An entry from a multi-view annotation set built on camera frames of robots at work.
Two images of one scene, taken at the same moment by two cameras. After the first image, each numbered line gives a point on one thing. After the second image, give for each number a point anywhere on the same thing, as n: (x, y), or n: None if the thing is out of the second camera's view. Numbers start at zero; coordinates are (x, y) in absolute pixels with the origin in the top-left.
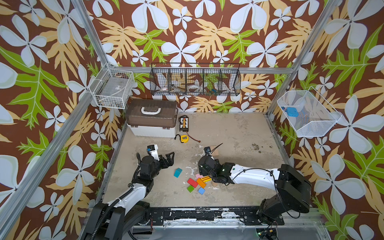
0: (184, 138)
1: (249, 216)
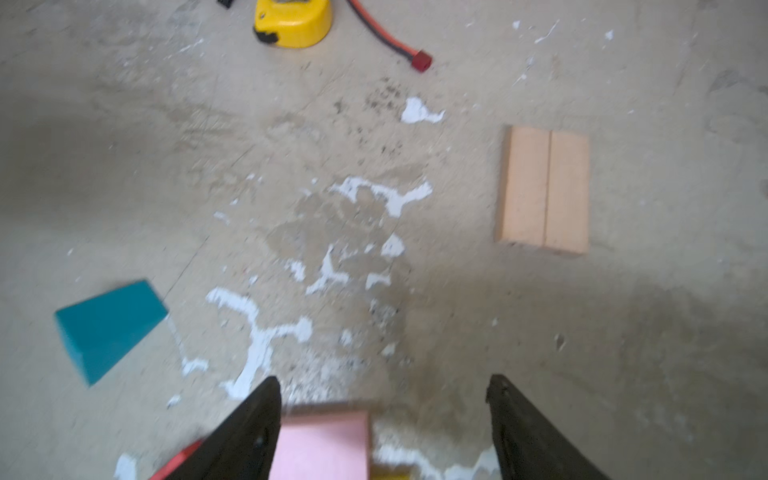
0: (292, 24)
1: None
